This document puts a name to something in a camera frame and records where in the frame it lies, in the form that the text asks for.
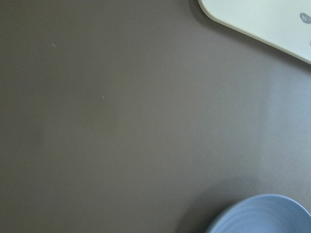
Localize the blue plate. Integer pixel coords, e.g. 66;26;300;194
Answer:
206;194;311;233

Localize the cream rabbit tray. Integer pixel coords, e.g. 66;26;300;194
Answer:
199;0;311;63

